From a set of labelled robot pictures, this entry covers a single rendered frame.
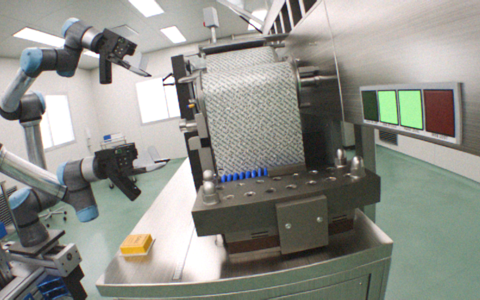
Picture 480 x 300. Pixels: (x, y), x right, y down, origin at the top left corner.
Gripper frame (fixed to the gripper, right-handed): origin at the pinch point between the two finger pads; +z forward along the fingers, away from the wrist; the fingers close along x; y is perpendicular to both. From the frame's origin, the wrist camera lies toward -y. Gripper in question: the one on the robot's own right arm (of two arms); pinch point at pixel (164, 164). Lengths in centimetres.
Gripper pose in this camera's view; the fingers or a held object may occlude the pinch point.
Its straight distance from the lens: 70.8
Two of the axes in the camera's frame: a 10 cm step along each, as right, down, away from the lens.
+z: 9.9, -1.6, 0.0
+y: -1.6, -9.7, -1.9
